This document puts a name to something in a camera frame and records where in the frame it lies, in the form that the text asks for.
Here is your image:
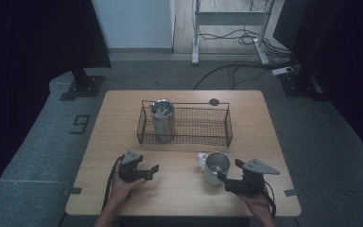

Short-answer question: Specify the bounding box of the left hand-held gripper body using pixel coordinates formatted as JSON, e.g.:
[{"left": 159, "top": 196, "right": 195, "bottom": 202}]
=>
[{"left": 118, "top": 149, "right": 146, "bottom": 183}]

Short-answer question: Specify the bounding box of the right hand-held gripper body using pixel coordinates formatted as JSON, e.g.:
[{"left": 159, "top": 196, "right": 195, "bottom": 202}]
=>
[{"left": 224, "top": 158, "right": 281, "bottom": 196}]

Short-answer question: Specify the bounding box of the white mug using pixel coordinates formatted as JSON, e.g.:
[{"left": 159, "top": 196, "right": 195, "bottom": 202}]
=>
[{"left": 196, "top": 150, "right": 233, "bottom": 186}]

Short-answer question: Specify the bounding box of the steel tumbler with lid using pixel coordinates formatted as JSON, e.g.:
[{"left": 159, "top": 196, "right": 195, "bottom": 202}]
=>
[{"left": 149, "top": 98, "right": 177, "bottom": 144}]

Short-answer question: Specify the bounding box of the dark wire mesh basket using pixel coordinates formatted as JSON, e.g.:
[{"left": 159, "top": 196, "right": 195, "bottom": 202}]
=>
[{"left": 136, "top": 99, "right": 233, "bottom": 148}]

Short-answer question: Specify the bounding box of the person's right hand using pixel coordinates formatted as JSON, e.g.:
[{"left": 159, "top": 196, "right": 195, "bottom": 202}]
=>
[{"left": 235, "top": 184, "right": 271, "bottom": 217}]

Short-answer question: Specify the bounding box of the person's left hand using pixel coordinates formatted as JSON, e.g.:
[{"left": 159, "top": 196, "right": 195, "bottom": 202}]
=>
[{"left": 108, "top": 162, "right": 147, "bottom": 207}]

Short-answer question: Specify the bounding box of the black stand base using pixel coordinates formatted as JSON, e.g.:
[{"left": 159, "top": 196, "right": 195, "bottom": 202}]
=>
[
  {"left": 278, "top": 69, "right": 329, "bottom": 102},
  {"left": 59, "top": 67, "right": 106, "bottom": 102}
]

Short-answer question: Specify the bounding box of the white power strip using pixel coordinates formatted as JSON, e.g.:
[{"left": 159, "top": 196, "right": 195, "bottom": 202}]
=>
[{"left": 270, "top": 66, "right": 295, "bottom": 77}]

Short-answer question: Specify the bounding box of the black curtain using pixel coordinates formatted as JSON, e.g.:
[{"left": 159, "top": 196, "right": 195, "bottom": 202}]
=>
[
  {"left": 0, "top": 0, "right": 112, "bottom": 209},
  {"left": 272, "top": 0, "right": 363, "bottom": 168}
]

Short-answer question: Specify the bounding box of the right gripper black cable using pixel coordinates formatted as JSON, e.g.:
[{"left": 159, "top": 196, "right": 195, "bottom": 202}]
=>
[{"left": 262, "top": 180, "right": 278, "bottom": 219}]

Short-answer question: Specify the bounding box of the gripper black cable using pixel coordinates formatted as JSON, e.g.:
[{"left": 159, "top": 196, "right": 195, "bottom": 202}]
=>
[
  {"left": 101, "top": 154, "right": 125, "bottom": 213},
  {"left": 262, "top": 180, "right": 278, "bottom": 219}
]

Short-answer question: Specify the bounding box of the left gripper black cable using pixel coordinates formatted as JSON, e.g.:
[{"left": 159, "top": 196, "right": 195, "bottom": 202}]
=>
[{"left": 101, "top": 154, "right": 125, "bottom": 213}]

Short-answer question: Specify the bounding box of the long black floor cable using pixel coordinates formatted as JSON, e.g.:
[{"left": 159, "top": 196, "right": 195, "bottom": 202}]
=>
[{"left": 192, "top": 61, "right": 299, "bottom": 91}]

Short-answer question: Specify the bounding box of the tangle of floor cables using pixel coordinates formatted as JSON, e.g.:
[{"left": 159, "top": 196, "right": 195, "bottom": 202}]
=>
[{"left": 198, "top": 27, "right": 294, "bottom": 59}]

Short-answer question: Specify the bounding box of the white desk frame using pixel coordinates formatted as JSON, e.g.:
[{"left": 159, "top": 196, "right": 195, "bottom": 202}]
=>
[{"left": 191, "top": 0, "right": 277, "bottom": 66}]

